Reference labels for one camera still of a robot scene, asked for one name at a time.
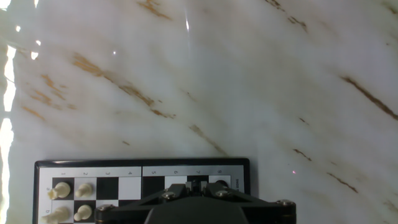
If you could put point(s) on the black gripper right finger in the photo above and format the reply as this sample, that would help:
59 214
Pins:
214 188

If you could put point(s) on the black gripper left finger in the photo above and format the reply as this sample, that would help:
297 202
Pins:
177 188

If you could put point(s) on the black white folding chessboard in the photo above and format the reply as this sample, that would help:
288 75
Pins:
130 171

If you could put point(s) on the black chess rook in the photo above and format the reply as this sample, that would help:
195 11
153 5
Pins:
221 183

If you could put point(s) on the white chess pawn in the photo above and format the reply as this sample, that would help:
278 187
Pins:
84 190
83 213

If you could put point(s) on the white marble pattern sheet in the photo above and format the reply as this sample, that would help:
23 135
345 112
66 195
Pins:
248 77

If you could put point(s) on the white chess rook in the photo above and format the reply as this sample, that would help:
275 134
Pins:
60 190

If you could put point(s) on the white chess knight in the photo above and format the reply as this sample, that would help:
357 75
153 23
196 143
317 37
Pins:
57 215

